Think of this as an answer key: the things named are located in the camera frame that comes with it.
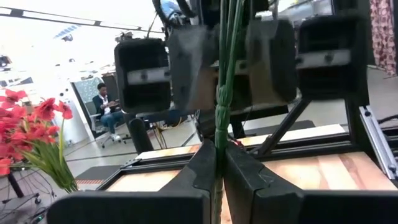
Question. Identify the white column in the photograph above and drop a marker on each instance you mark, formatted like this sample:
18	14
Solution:
74	124

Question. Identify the grey office chair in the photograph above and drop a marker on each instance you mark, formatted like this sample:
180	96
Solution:
93	124

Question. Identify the red patterned curtain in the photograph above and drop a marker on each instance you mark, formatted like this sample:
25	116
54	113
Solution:
384	37

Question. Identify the orange black hazard strip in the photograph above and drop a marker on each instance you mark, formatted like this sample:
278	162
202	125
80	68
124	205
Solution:
90	181

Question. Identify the black floor mat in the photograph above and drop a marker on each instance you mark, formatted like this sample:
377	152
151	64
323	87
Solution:
99	172

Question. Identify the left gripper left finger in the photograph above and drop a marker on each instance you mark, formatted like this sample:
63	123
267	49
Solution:
140	208

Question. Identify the teal patterned divider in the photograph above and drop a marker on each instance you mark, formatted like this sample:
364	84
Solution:
88	88

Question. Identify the black wheeled stand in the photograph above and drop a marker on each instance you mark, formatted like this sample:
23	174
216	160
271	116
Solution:
14	186

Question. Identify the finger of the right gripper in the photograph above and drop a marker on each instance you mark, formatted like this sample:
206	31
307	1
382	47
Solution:
189	68
270	62

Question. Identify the person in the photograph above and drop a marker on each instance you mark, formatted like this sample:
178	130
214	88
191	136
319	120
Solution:
107	109

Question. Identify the orange-red artificial flower bunch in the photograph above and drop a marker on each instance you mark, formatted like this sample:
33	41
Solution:
9	124
46	109
222	118

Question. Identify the overhead light bar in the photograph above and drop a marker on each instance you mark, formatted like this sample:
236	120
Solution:
17	12

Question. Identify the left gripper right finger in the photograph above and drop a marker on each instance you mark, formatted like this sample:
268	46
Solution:
311	208

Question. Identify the silver aluminium rail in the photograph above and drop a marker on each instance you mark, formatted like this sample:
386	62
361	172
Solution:
377	143

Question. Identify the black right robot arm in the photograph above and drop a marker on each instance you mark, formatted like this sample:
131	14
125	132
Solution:
188	7

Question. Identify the black aluminium table frame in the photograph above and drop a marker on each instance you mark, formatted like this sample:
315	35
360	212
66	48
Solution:
311	146

